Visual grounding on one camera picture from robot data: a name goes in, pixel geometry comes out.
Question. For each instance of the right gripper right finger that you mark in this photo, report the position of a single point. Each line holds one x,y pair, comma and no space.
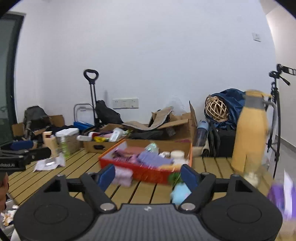
201,186

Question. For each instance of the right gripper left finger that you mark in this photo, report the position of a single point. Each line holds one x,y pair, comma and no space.
94,187

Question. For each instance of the light blue plush toy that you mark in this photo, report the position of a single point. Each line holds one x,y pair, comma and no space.
179,193

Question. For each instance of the cardboard box with clutter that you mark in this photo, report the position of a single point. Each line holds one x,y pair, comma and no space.
97,141

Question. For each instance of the clear storage jar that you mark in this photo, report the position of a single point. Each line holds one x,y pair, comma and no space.
67,140

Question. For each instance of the orange red cardboard box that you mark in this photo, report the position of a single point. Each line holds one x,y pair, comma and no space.
124,155

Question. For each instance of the purple knitted cloth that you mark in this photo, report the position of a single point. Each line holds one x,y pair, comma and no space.
152,159

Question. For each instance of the blue lid water bottle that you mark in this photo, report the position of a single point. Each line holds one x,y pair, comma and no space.
201,133

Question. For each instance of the glass candle jar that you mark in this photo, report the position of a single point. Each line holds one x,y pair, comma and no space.
256,166

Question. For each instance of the large open cardboard box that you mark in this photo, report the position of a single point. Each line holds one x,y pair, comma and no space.
180,128

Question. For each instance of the black bag on trolley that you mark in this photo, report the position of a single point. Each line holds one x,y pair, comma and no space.
107,115

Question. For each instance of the wicker rattan ball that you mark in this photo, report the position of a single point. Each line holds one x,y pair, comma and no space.
216,109

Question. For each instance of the beige towel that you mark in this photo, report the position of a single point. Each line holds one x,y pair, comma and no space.
158,119

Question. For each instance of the yellow thermos jug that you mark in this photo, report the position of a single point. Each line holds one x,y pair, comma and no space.
251,131

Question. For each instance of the black tripod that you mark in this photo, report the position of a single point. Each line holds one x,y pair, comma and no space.
275,99

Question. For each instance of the grey backpack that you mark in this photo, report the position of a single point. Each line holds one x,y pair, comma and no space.
35,119

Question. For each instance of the dark blue cloth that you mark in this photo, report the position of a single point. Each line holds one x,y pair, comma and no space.
234,100

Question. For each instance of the white wall socket strip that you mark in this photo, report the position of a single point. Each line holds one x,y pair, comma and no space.
125,103

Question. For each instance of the black trolley handle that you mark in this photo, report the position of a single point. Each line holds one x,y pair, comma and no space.
91,76

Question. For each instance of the wall light switch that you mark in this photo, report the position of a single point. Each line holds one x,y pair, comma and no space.
256,37

